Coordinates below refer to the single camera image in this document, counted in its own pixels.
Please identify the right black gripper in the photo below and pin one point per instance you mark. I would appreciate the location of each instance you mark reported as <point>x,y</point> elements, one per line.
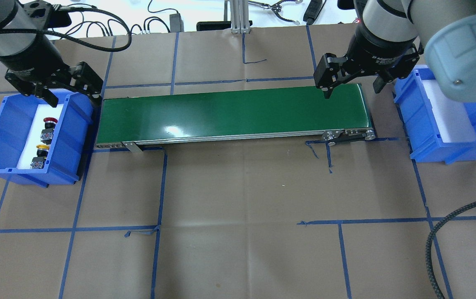
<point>381,49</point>

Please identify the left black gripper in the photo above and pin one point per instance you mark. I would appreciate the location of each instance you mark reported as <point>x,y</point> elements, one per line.
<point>27,59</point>

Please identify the red push button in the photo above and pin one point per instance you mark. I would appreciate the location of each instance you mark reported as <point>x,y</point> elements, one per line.
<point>47,133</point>

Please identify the yellow push button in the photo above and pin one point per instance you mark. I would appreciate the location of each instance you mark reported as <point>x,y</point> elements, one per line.
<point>39,161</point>

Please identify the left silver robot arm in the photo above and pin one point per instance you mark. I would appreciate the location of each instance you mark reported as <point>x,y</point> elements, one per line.
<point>17,31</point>

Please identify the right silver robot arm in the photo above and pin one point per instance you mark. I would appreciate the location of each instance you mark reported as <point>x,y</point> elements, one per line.
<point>392,36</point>

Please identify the white foam pad left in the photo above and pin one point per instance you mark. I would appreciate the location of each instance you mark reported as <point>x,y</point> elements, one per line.
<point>33,136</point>

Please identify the white foam pad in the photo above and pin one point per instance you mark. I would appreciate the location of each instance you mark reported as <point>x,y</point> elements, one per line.
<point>451,117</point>
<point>33,136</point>

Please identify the green conveyor belt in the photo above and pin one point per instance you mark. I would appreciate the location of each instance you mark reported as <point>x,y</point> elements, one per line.
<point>236,115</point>

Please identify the left blue plastic bin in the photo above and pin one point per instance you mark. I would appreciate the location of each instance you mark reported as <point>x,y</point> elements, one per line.
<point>63,161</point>

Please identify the blue plastic bin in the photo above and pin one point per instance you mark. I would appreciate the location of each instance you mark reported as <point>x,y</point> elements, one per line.
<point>63,161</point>
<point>420,124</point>

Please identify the right blue plastic bin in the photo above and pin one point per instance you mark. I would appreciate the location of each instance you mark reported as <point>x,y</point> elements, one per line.
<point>420,124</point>

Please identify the white foam pad right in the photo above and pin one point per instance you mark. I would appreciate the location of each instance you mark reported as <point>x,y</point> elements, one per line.
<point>451,117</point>

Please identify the black power adapter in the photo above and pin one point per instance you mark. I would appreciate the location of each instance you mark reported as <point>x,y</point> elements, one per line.
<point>176,23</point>

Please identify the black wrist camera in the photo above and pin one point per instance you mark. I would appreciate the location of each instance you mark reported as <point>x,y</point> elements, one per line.
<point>46,15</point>

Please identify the aluminium frame post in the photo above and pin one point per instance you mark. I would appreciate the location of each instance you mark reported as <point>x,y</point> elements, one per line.
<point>237,12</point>

